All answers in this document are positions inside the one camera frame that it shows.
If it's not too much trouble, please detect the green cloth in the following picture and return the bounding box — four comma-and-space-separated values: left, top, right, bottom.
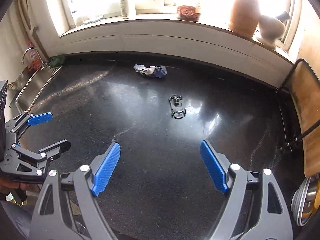
48, 55, 66, 68

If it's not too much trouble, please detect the black toy car chassis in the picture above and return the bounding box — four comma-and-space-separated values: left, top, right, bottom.
169, 94, 187, 120

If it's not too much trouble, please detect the person's left hand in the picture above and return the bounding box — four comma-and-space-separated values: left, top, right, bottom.
0, 177, 27, 193

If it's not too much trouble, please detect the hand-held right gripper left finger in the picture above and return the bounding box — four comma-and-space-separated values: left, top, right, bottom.
29, 141, 121, 240

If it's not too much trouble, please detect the white ceramic vase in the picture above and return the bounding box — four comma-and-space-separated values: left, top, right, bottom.
256, 11, 291, 49

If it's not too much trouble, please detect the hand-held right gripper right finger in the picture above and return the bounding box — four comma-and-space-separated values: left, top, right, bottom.
200, 139, 293, 240

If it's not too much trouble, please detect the white window frame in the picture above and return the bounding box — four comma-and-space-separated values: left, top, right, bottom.
42, 0, 300, 55

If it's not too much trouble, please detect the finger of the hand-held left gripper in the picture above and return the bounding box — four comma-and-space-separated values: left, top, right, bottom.
4, 112, 53, 142
11, 140, 71, 171

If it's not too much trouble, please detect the chrome faucet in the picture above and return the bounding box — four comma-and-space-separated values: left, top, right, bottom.
21, 47, 48, 70

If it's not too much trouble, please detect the terracotta pot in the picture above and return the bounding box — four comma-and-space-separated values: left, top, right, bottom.
228, 0, 260, 39

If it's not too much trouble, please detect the crumpled white and blue wrapper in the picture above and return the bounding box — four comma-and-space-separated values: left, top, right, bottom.
133, 64, 167, 80

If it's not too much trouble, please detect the stainless steel sink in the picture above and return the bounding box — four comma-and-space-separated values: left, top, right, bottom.
9, 65, 63, 113

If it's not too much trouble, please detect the glass jar with red contents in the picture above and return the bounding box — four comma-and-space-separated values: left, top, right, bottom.
177, 4, 202, 22

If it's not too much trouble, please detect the red dish soap bottle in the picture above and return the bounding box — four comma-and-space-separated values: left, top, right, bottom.
26, 49, 42, 72

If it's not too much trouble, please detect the clear glass dish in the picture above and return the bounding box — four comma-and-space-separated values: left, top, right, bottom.
82, 14, 104, 23

